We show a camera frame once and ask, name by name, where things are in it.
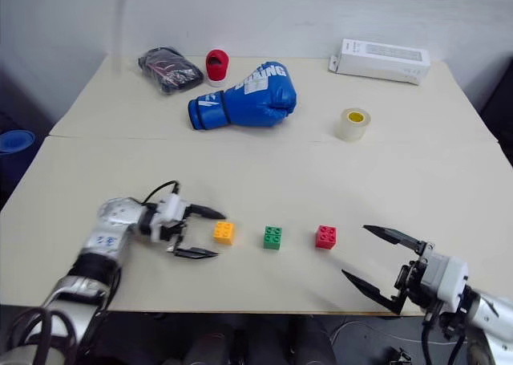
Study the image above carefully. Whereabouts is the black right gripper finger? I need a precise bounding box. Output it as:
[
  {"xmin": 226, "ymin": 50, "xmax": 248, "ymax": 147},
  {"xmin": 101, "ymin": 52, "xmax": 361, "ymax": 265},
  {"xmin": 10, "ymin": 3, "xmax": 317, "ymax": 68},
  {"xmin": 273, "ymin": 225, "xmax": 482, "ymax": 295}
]
[
  {"xmin": 341, "ymin": 269, "xmax": 406, "ymax": 316},
  {"xmin": 362, "ymin": 225, "xmax": 426, "ymax": 256}
]

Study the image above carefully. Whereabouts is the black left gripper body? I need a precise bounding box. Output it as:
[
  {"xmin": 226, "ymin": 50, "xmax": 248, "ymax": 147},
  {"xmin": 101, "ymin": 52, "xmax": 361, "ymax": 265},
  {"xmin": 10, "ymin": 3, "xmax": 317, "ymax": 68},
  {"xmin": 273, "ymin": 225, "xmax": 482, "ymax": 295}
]
[{"xmin": 166, "ymin": 209, "xmax": 194, "ymax": 256}]

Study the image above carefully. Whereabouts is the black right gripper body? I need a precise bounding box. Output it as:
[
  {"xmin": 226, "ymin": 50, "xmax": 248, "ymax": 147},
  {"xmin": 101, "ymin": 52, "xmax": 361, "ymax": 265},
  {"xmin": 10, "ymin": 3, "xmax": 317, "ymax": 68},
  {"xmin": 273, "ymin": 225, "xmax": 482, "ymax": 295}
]
[{"xmin": 393, "ymin": 259, "xmax": 430, "ymax": 314}]

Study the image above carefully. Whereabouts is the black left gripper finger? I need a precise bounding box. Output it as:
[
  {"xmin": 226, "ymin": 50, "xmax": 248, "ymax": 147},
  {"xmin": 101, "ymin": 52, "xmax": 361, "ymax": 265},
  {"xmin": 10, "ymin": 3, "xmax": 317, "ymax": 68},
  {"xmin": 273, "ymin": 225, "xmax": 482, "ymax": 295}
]
[
  {"xmin": 172, "ymin": 246, "xmax": 220, "ymax": 261},
  {"xmin": 186, "ymin": 204, "xmax": 228, "ymax": 221}
]

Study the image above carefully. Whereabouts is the orange toy brick cube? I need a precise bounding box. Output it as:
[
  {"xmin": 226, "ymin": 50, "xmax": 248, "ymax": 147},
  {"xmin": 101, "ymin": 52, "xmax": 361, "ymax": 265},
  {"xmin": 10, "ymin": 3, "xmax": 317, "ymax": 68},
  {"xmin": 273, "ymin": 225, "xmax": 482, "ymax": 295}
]
[{"xmin": 212, "ymin": 221, "xmax": 236, "ymax": 246}]

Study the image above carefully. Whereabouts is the red toy brick cube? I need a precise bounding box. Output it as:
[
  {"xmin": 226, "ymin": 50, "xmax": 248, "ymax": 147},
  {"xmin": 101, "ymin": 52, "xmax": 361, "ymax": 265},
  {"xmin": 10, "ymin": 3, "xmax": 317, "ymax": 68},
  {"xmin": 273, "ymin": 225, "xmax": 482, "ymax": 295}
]
[{"xmin": 314, "ymin": 225, "xmax": 338, "ymax": 250}]

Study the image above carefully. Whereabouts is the green toy brick cube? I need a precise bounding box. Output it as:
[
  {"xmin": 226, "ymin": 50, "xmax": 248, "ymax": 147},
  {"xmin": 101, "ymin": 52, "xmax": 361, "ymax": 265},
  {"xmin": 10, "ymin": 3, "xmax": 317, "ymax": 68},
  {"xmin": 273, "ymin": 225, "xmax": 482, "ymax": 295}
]
[{"xmin": 263, "ymin": 225, "xmax": 284, "ymax": 250}]

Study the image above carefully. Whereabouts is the small black floor object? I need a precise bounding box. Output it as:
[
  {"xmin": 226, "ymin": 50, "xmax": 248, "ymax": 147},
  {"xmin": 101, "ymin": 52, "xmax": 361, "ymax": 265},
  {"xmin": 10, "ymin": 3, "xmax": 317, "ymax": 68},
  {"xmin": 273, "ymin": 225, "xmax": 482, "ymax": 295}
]
[{"xmin": 386, "ymin": 346, "xmax": 414, "ymax": 365}]

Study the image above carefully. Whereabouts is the clear tape roll yellow core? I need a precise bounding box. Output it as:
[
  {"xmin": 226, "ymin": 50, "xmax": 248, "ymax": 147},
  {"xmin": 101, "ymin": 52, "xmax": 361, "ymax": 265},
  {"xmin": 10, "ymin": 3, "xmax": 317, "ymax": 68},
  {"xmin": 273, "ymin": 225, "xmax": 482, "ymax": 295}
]
[{"xmin": 333, "ymin": 107, "xmax": 372, "ymax": 143}]

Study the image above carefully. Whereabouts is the blue boxing glove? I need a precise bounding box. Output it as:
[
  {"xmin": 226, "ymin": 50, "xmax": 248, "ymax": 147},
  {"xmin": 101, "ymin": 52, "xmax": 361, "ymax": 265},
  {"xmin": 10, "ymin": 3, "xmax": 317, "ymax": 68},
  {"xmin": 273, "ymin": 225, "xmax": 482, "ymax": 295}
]
[{"xmin": 187, "ymin": 61, "xmax": 298, "ymax": 132}]

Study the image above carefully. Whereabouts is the red cup on white base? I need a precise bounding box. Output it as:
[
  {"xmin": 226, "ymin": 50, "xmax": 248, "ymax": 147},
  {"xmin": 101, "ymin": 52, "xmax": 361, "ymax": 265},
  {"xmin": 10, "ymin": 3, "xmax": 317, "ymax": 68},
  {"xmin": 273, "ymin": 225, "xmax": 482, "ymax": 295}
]
[{"xmin": 205, "ymin": 49, "xmax": 230, "ymax": 87}]

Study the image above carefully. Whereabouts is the black item in plastic bag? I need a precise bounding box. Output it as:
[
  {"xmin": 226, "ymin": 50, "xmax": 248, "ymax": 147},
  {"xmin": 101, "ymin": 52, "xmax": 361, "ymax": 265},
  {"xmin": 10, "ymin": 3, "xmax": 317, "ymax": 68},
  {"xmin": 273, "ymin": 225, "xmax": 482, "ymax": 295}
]
[{"xmin": 138, "ymin": 47, "xmax": 205, "ymax": 98}]

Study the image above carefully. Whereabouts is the dark furniture piece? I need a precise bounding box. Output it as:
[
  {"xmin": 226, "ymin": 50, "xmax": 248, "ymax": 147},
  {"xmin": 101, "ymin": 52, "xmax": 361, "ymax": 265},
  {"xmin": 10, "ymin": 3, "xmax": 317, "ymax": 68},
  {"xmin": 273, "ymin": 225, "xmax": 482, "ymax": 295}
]
[{"xmin": 479, "ymin": 54, "xmax": 513, "ymax": 164}]

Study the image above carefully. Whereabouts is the white cardboard box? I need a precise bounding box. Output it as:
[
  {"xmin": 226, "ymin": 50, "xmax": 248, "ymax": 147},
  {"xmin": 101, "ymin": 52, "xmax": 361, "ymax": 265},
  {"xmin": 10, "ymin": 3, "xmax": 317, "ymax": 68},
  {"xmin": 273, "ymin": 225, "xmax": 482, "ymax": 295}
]
[{"xmin": 328, "ymin": 38, "xmax": 432, "ymax": 87}]

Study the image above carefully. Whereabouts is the blue bucket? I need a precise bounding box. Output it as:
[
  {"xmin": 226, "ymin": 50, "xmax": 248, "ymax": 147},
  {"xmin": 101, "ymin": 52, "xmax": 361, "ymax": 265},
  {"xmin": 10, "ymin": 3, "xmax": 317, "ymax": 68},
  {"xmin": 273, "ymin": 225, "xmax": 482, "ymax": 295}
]
[{"xmin": 0, "ymin": 129, "xmax": 36, "ymax": 174}]

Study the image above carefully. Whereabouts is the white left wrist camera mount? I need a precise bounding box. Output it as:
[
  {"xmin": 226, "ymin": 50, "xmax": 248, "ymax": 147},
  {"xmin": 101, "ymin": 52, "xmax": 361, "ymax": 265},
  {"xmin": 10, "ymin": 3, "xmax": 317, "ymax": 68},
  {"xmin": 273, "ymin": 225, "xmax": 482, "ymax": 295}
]
[{"xmin": 148, "ymin": 193, "xmax": 190, "ymax": 242}]

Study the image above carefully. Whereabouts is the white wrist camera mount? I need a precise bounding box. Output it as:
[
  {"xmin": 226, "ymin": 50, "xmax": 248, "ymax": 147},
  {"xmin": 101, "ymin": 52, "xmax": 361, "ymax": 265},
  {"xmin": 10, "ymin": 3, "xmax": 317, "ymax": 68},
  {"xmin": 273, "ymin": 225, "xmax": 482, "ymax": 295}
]
[
  {"xmin": 148, "ymin": 193, "xmax": 190, "ymax": 242},
  {"xmin": 419, "ymin": 242, "xmax": 470, "ymax": 304}
]

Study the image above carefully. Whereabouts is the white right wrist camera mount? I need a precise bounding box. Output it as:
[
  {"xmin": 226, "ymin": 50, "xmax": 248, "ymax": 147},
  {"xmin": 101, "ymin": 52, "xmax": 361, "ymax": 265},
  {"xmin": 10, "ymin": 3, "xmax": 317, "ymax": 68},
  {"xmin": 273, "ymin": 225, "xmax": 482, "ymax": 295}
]
[{"xmin": 419, "ymin": 242, "xmax": 470, "ymax": 304}]

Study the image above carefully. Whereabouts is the thin white floor cable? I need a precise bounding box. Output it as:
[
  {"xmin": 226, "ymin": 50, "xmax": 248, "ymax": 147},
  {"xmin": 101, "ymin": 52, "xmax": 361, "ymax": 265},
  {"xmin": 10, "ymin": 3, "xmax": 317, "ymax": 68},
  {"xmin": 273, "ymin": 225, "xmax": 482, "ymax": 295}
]
[{"xmin": 330, "ymin": 319, "xmax": 458, "ymax": 347}]

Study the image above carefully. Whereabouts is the thin black left wrist cable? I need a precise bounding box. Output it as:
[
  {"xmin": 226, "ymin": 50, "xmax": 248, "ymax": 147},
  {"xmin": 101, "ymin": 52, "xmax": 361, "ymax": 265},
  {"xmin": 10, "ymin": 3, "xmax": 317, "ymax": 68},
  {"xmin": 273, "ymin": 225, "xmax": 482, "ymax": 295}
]
[{"xmin": 142, "ymin": 179, "xmax": 181, "ymax": 205}]

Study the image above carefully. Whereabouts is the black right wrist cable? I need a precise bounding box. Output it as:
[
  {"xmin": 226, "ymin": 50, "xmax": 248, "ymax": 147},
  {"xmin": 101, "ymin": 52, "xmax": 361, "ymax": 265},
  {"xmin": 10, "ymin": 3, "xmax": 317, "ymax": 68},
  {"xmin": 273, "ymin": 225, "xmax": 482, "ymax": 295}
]
[{"xmin": 420, "ymin": 300, "xmax": 471, "ymax": 365}]

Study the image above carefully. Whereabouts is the thick black cable loop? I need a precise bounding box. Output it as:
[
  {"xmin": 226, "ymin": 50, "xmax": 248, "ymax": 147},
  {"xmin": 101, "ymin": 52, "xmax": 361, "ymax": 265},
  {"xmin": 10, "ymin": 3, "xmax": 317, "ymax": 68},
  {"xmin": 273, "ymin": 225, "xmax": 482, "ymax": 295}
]
[{"xmin": 6, "ymin": 306, "xmax": 79, "ymax": 365}]

